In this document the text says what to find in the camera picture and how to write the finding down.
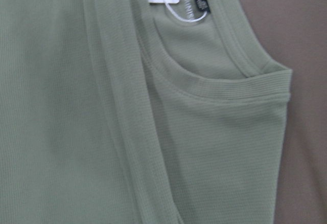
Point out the olive green long-sleeve shirt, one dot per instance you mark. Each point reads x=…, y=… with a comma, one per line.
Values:
x=113, y=111

